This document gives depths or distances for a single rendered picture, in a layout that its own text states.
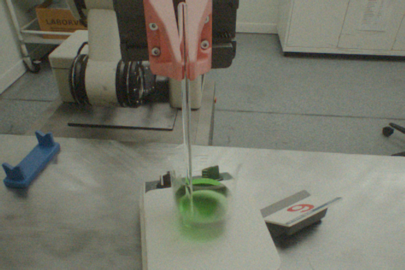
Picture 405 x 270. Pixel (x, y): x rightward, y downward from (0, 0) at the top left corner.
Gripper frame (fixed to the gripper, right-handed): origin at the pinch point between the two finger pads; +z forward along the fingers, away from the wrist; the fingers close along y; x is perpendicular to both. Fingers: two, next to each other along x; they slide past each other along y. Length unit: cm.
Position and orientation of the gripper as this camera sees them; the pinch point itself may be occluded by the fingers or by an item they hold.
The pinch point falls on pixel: (184, 65)
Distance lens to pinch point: 23.2
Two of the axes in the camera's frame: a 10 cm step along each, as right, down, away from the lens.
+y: 9.9, -0.7, 1.1
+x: -0.1, 8.0, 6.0
